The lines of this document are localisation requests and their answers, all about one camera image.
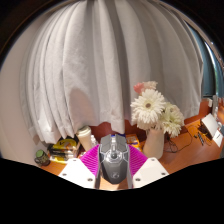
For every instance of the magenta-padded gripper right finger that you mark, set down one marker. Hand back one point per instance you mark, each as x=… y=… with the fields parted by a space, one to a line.
x=151 y=172

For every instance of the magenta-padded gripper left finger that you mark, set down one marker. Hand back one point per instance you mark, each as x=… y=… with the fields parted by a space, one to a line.
x=77 y=173

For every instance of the grey angular computer mouse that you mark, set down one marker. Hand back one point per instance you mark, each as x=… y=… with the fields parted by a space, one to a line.
x=114 y=160

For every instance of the yellow and white book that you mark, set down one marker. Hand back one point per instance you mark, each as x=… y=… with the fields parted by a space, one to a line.
x=61 y=159

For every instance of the white ceramic jug vase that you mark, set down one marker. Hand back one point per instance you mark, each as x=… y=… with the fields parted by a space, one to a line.
x=153 y=145

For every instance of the yellow and black book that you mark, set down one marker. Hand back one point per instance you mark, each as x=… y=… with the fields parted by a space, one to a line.
x=65 y=144

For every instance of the beige lidded tumbler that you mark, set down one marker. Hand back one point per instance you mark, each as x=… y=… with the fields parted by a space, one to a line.
x=84 y=138

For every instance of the clear spray bottle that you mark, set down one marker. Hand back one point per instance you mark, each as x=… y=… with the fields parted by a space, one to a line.
x=94 y=141

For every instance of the dark green mug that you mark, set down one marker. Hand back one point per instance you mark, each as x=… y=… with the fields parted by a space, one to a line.
x=42 y=158

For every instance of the small white box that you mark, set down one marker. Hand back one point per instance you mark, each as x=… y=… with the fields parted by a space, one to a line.
x=218 y=138

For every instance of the white flat device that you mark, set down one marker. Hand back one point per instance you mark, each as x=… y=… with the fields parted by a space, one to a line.
x=210 y=125

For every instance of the white pleated curtain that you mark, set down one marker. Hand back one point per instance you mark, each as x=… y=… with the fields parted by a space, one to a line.
x=100 y=60

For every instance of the dark teal curtain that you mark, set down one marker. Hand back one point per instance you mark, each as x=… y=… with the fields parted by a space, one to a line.
x=208 y=66

